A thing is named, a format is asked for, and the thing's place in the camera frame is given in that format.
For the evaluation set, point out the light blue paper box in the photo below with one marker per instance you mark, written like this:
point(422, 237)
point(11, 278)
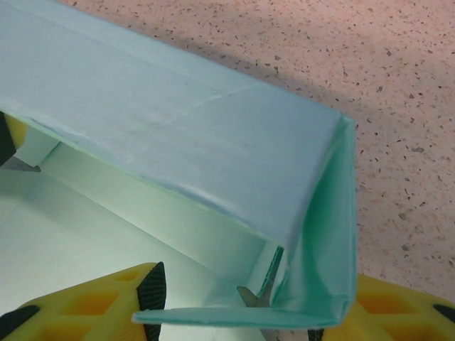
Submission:
point(177, 124)

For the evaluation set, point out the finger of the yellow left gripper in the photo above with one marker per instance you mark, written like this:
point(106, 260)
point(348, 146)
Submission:
point(12, 138)

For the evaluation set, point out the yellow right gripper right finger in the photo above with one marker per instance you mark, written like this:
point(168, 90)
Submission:
point(398, 312)

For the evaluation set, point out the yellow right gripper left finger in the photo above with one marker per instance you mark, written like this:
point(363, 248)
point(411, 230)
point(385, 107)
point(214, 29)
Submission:
point(78, 312)

